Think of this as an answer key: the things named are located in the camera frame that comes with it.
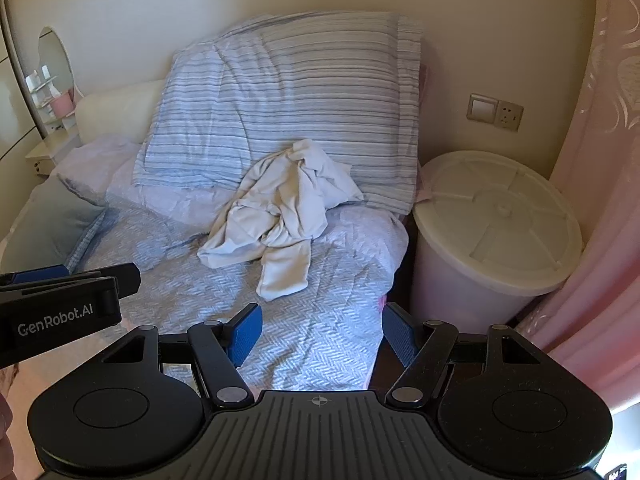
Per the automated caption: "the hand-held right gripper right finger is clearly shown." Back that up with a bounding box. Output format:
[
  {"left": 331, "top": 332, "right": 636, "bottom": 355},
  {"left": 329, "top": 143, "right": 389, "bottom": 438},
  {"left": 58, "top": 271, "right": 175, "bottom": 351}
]
[{"left": 382, "top": 303, "right": 548, "bottom": 405}]

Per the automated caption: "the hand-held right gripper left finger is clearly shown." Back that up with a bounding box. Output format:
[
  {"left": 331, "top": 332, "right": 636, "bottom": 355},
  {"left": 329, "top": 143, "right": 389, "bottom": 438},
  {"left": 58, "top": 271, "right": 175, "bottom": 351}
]
[{"left": 102, "top": 304, "right": 263, "bottom": 407}]

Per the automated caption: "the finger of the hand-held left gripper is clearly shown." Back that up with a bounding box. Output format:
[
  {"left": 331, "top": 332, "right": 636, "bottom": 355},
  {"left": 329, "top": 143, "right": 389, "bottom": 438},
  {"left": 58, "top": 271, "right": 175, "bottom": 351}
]
[
  {"left": 0, "top": 265, "right": 71, "bottom": 288},
  {"left": 67, "top": 262, "right": 141, "bottom": 297}
]

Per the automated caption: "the cream long-sleeved shirt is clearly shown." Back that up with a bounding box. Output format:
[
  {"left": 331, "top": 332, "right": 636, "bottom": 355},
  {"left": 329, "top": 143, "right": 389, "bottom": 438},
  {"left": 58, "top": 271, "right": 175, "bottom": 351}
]
[{"left": 197, "top": 140, "right": 366, "bottom": 302}]

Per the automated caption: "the grey pillow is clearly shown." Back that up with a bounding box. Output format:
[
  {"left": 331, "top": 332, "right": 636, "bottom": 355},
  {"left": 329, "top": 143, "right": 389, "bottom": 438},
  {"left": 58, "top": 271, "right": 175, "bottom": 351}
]
[{"left": 0, "top": 175, "right": 108, "bottom": 273}]

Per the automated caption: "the herringbone woven bedspread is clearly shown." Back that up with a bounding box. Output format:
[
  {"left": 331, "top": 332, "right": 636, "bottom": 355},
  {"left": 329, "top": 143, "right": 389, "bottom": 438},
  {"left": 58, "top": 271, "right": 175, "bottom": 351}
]
[{"left": 67, "top": 195, "right": 408, "bottom": 393}]

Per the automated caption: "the cream dressing table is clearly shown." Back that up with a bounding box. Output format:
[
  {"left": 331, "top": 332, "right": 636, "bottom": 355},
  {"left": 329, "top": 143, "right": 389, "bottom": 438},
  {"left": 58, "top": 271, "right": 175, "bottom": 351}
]
[{"left": 25, "top": 127, "right": 83, "bottom": 177}]

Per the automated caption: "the white plastic bucket with lid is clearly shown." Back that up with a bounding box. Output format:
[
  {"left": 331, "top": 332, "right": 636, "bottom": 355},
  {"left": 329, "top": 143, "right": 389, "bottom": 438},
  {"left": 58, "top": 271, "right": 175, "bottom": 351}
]
[{"left": 410, "top": 150, "right": 583, "bottom": 333}]

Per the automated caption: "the white padded headboard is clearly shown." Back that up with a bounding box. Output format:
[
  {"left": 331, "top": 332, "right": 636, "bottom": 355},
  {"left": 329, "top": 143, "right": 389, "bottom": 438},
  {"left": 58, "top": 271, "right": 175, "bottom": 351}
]
[{"left": 75, "top": 79, "right": 166, "bottom": 148}]

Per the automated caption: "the pink cup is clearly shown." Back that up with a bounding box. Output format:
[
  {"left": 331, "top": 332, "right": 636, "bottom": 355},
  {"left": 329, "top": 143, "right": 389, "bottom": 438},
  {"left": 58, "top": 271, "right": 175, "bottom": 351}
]
[{"left": 51, "top": 92, "right": 76, "bottom": 117}]

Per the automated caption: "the oval mirror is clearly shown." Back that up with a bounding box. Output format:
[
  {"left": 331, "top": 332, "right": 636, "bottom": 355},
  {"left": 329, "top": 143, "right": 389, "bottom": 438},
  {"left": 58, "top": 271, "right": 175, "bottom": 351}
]
[{"left": 37, "top": 26, "right": 75, "bottom": 96}]

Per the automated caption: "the pink patterned curtain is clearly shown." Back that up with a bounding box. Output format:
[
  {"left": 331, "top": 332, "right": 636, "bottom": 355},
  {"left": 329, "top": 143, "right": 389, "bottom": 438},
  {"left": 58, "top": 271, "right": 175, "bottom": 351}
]
[{"left": 515, "top": 0, "right": 640, "bottom": 413}]

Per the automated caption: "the striped blue pillow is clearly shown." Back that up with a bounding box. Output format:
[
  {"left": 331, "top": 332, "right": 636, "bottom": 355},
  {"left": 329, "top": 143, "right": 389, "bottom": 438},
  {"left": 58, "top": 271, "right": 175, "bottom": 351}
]
[{"left": 131, "top": 10, "right": 426, "bottom": 216}]

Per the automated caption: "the wall light switch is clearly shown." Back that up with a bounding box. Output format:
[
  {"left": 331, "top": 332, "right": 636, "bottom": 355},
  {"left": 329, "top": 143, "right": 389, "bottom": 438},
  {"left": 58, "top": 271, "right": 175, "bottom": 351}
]
[{"left": 467, "top": 92, "right": 497, "bottom": 123}]

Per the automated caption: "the wall power socket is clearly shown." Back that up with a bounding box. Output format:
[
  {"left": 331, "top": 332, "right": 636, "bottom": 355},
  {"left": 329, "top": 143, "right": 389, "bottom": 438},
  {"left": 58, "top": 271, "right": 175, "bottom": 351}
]
[{"left": 495, "top": 100, "right": 524, "bottom": 132}]

